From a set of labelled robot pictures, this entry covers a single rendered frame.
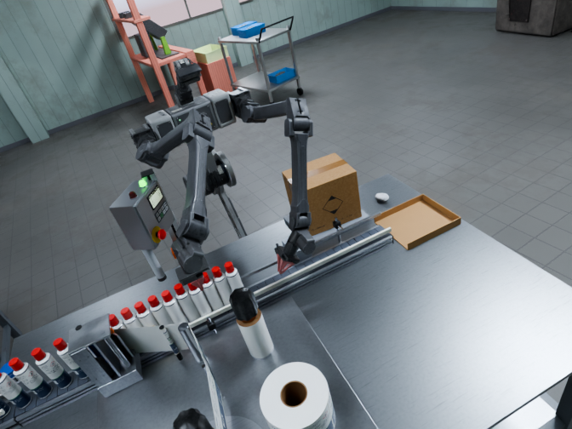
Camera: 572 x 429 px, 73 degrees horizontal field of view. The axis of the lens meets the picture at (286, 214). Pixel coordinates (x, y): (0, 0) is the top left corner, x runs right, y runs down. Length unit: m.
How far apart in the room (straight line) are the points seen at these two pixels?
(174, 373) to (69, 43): 7.37
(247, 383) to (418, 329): 0.64
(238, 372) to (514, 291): 1.06
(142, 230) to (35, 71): 7.18
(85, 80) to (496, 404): 8.07
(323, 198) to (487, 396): 1.01
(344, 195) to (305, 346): 0.77
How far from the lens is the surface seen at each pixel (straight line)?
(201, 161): 1.34
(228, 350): 1.55
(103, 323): 1.51
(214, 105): 1.95
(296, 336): 1.51
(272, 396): 1.23
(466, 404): 1.42
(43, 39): 8.40
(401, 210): 2.06
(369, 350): 1.50
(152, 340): 1.57
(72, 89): 8.51
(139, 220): 1.38
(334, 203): 1.89
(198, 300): 1.60
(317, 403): 1.19
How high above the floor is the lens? 2.07
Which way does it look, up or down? 35 degrees down
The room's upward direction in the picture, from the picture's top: 14 degrees counter-clockwise
